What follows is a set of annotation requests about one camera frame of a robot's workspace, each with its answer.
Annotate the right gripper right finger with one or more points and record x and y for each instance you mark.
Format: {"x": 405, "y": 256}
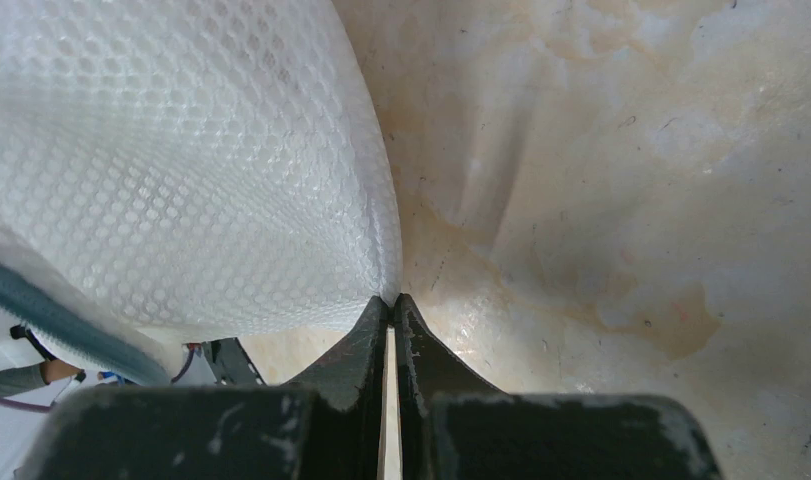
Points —
{"x": 454, "y": 424}

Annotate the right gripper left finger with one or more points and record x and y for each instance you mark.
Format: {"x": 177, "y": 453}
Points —
{"x": 327, "y": 422}

